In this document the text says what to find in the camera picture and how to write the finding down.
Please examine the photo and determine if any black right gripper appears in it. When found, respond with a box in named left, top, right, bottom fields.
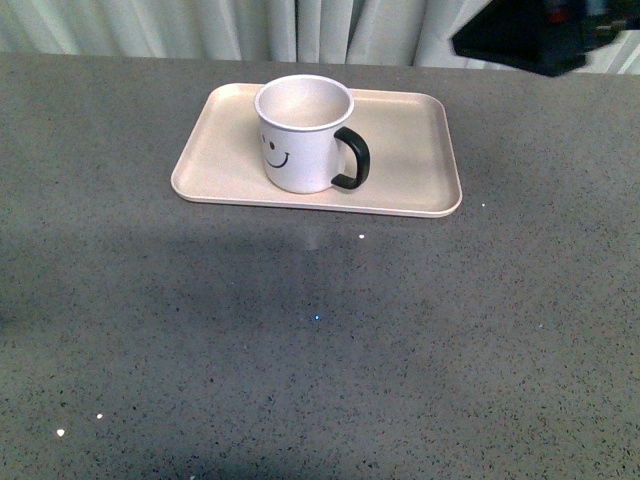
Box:
left=451, top=0, right=639, bottom=77

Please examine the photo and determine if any white smiley mug black handle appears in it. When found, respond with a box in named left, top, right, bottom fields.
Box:
left=254, top=74, right=371, bottom=194

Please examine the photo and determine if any pale grey curtain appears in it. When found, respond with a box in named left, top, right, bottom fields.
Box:
left=0, top=0, right=640, bottom=76

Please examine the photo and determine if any beige rectangular tray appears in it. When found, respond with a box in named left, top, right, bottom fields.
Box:
left=171, top=83, right=462, bottom=218

